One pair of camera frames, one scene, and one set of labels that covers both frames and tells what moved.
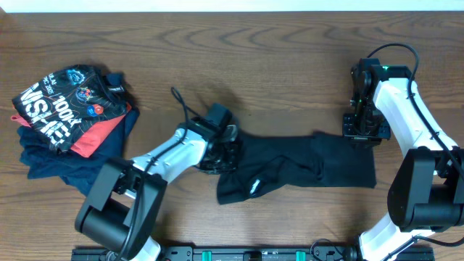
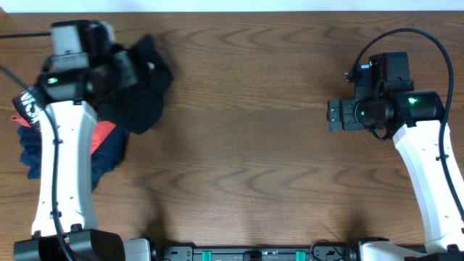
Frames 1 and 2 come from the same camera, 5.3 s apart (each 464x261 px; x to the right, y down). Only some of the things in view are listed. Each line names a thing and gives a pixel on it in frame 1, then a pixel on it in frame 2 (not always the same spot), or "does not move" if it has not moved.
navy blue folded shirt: [42, 161] does not move
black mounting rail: [265, 253] does not move
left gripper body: [223, 162] to [114, 74]
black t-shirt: [318, 159] to [141, 109]
